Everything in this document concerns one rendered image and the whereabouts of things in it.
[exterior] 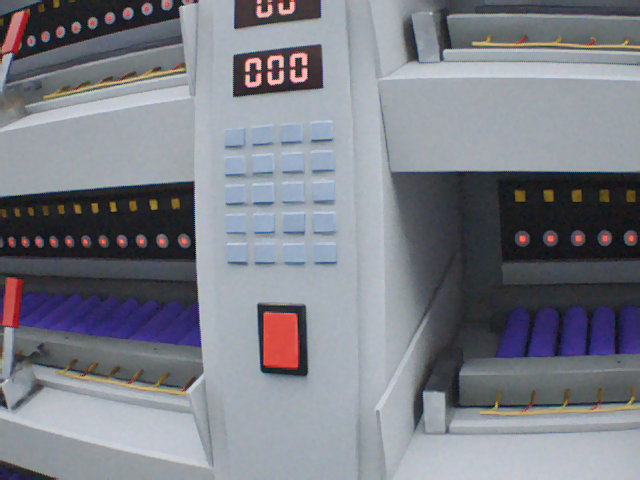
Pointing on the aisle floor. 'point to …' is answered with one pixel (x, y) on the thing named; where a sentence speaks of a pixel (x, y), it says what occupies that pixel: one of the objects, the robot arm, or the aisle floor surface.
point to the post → (368, 188)
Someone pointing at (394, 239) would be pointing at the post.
